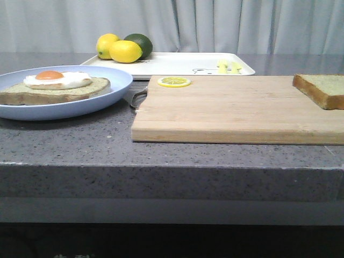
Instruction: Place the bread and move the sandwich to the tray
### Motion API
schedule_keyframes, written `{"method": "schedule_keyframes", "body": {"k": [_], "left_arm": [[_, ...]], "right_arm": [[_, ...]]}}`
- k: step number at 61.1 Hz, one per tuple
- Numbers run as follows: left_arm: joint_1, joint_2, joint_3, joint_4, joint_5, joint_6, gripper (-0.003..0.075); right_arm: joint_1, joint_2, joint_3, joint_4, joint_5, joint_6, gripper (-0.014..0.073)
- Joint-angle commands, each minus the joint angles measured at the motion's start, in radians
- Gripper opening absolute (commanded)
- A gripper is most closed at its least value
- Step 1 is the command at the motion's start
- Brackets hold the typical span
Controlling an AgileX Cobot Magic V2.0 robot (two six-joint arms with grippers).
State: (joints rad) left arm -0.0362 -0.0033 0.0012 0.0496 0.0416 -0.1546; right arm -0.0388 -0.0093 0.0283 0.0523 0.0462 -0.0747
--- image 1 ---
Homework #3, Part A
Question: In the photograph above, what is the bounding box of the light blue round plate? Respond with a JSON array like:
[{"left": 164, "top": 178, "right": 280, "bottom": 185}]
[{"left": 1, "top": 65, "right": 133, "bottom": 121}]

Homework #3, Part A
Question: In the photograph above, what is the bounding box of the bread slice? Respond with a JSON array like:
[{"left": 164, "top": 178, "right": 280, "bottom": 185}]
[
  {"left": 292, "top": 74, "right": 343, "bottom": 110},
  {"left": 1, "top": 77, "right": 111, "bottom": 105}
]

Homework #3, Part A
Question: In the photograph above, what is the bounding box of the white bear-print tray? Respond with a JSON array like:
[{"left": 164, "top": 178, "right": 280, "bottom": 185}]
[{"left": 82, "top": 52, "right": 255, "bottom": 80}]

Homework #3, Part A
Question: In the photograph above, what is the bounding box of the lemon slice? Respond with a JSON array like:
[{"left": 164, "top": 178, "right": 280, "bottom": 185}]
[{"left": 157, "top": 76, "right": 191, "bottom": 88}]

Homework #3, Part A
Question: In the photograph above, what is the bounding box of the wooden cutting board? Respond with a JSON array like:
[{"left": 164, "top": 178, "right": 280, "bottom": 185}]
[{"left": 131, "top": 75, "right": 343, "bottom": 145}]

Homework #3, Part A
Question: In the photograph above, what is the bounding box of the green lime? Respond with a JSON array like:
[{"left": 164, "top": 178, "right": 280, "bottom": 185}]
[{"left": 124, "top": 33, "right": 153, "bottom": 60}]

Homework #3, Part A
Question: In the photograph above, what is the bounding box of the yellow lemon front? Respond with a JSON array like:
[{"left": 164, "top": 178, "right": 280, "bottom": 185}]
[{"left": 109, "top": 40, "right": 142, "bottom": 63}]

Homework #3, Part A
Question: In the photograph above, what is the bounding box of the yellow lemon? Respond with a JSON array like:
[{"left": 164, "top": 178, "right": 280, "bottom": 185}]
[
  {"left": 96, "top": 33, "right": 121, "bottom": 60},
  {"left": 109, "top": 40, "right": 142, "bottom": 63}
]

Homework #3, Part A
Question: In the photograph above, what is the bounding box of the yellow lemon rear left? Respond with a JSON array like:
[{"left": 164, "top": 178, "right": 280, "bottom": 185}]
[{"left": 96, "top": 33, "right": 121, "bottom": 60}]

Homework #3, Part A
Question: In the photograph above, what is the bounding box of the grey curtain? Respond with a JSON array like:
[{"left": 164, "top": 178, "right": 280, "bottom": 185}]
[{"left": 1, "top": 1, "right": 343, "bottom": 55}]

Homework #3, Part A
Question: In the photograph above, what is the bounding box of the fried egg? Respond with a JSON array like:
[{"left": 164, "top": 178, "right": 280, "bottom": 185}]
[{"left": 23, "top": 70, "right": 92, "bottom": 90}]

